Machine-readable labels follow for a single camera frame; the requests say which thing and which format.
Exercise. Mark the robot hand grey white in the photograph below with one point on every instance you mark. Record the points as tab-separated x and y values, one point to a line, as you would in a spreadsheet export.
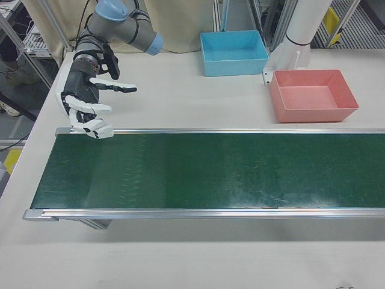
79	87

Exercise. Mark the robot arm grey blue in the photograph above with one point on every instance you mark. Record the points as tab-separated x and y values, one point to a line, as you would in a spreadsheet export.
132	27

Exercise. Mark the blue plastic box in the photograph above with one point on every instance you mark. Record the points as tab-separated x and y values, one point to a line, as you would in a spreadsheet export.
234	54

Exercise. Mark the pink plastic box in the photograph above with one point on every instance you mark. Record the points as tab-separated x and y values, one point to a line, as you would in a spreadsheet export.
312	96

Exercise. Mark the white shoe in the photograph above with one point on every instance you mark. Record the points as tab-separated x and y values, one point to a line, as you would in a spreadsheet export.
9	109

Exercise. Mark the beige curtain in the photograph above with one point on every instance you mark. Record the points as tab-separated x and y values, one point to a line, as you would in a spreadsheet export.
180	24

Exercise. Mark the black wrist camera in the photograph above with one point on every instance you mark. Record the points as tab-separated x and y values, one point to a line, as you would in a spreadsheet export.
112	64

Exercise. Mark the green belt conveyor aluminium frame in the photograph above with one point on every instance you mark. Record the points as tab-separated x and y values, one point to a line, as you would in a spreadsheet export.
210	171

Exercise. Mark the white corner bracket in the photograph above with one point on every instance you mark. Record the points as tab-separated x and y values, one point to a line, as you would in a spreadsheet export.
267	77

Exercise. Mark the white column mount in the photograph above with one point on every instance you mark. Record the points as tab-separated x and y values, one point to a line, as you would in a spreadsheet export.
300	21

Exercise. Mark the yellow black post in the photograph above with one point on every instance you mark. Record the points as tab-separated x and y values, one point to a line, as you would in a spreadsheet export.
331	18

